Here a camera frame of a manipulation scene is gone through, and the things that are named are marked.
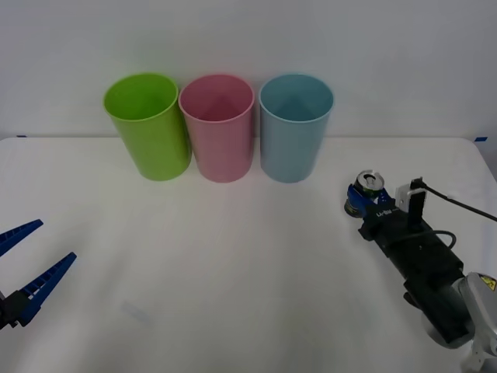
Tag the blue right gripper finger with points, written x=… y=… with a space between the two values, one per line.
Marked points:
x=384 y=199
x=355 y=199

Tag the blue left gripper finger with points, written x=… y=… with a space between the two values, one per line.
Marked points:
x=19 y=234
x=46 y=285

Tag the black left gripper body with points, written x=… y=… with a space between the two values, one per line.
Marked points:
x=2 y=311

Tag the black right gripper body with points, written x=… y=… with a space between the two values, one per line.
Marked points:
x=419 y=252

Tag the drink can with silver top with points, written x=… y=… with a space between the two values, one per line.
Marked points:
x=369 y=180

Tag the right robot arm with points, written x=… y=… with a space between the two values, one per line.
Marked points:
x=442 y=311

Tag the pale blue plastic bin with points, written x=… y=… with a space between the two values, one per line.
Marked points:
x=289 y=151

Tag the pink plastic bin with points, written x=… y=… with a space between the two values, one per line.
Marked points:
x=223 y=151

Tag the green plastic bin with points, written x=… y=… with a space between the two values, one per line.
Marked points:
x=155 y=147

